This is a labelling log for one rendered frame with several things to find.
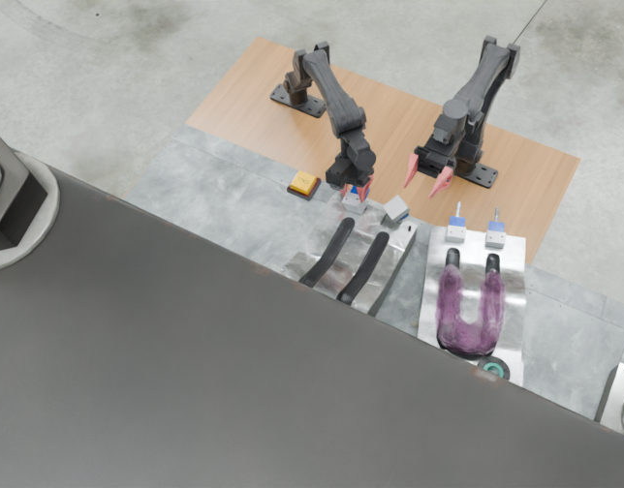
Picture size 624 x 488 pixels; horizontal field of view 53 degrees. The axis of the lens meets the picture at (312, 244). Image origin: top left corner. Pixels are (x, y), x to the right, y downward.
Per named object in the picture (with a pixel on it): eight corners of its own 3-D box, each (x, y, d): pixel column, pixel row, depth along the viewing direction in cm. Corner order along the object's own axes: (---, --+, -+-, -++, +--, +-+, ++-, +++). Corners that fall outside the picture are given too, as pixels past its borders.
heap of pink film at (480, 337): (439, 262, 172) (442, 249, 165) (506, 271, 169) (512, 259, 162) (428, 350, 160) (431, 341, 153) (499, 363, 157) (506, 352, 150)
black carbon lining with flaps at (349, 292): (344, 218, 180) (343, 200, 172) (395, 239, 175) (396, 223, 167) (284, 319, 166) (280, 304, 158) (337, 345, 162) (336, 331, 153)
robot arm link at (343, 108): (367, 113, 156) (320, 28, 168) (333, 126, 154) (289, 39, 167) (365, 141, 167) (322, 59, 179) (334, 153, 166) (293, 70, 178)
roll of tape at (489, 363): (514, 384, 149) (516, 381, 146) (484, 398, 148) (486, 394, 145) (496, 355, 153) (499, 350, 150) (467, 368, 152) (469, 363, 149)
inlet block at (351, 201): (364, 171, 182) (359, 163, 178) (380, 175, 180) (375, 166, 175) (346, 210, 179) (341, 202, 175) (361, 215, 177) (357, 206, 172)
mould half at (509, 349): (429, 234, 183) (433, 215, 173) (521, 247, 179) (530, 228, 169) (408, 402, 160) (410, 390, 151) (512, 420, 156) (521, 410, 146)
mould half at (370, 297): (336, 206, 190) (334, 182, 178) (415, 240, 182) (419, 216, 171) (252, 347, 171) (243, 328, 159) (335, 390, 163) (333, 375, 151)
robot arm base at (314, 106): (317, 103, 200) (328, 88, 203) (265, 81, 206) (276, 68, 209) (319, 119, 207) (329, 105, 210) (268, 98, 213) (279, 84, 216)
